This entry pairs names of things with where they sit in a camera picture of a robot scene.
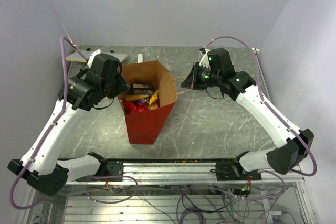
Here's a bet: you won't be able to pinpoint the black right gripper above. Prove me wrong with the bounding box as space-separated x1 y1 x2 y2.
181 62 222 91

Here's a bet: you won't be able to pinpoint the red brown paper bag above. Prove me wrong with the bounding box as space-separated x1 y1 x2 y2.
118 61 179 145

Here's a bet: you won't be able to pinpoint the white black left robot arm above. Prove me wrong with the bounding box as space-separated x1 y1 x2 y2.
8 53 129 196

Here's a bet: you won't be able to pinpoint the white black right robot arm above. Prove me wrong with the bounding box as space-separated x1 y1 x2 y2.
181 48 314 180

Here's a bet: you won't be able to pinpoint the black white snack packet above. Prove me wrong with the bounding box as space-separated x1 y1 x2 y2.
130 83 156 95

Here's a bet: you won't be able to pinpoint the red snack packet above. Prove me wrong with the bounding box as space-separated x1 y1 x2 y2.
122 101 148 114

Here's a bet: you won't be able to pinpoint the purple snack packet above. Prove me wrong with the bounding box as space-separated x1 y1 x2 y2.
135 97 150 105

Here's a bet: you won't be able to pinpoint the white marker pen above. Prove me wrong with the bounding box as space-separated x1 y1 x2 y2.
138 54 143 63

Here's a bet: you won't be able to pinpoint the white board yellow edge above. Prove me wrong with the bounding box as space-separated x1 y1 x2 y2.
66 51 128 63

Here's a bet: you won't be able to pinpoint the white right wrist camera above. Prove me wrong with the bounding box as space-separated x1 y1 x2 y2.
199 47 210 69

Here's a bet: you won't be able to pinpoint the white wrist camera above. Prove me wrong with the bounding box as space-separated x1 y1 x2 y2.
199 47 210 69
87 49 101 68

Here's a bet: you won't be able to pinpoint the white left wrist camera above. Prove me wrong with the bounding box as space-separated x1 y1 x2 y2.
87 49 101 68

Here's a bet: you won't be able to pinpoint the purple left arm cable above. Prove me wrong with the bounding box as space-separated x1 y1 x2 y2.
9 36 87 210

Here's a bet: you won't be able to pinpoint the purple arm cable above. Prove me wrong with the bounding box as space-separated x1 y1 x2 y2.
9 36 87 210
204 36 317 177

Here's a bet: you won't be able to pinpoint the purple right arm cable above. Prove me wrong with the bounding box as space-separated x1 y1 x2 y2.
204 36 317 177

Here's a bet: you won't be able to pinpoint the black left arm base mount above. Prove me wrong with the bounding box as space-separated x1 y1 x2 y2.
76 159 124 182

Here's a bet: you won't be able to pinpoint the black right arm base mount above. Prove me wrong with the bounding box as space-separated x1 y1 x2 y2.
210 158 262 181

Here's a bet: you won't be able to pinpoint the aluminium frame rail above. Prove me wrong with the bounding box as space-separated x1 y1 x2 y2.
52 158 305 185

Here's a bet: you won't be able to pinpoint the loose cables under frame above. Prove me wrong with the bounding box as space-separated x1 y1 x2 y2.
86 174 289 224

